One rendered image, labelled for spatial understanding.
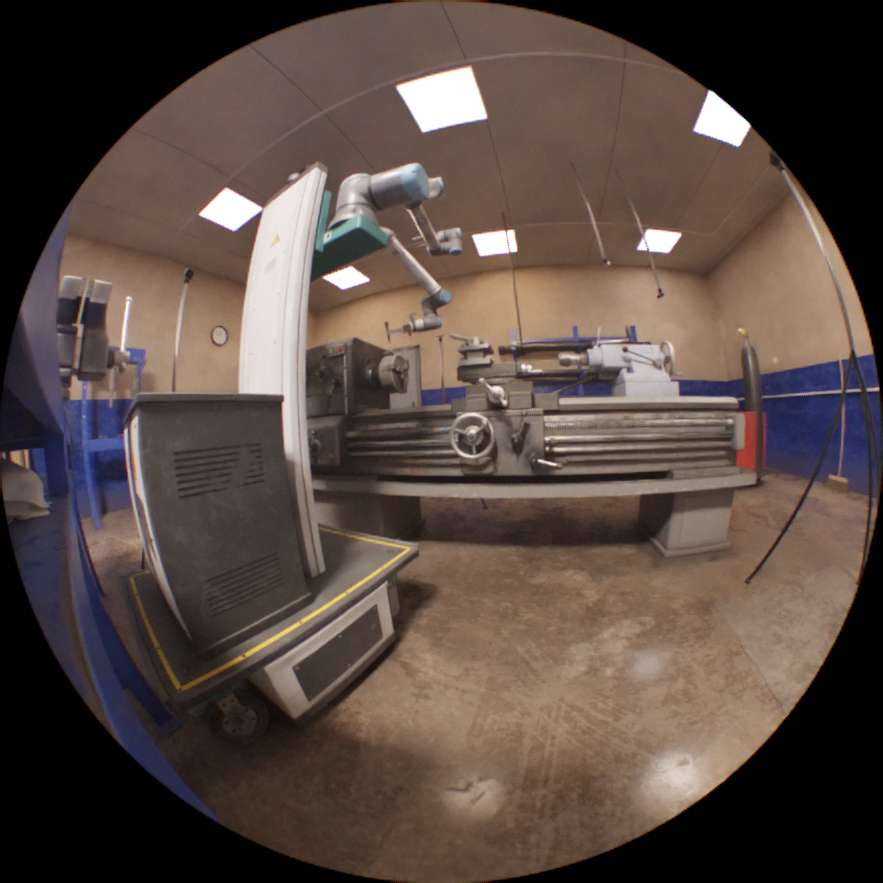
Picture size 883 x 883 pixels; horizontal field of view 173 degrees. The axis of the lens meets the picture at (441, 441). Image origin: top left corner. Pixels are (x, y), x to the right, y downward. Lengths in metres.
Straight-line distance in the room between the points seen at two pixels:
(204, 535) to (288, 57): 2.87
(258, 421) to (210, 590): 0.36
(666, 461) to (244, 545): 1.72
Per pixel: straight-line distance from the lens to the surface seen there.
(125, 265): 4.94
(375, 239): 1.06
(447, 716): 0.89
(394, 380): 1.82
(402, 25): 2.70
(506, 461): 1.33
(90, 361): 0.75
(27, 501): 0.59
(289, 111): 3.09
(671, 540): 1.77
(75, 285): 0.76
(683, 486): 1.54
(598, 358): 1.73
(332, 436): 1.69
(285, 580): 0.74
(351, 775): 0.84
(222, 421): 0.62
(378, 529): 1.76
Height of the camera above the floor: 0.75
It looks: 4 degrees down
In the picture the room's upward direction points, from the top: 3 degrees counter-clockwise
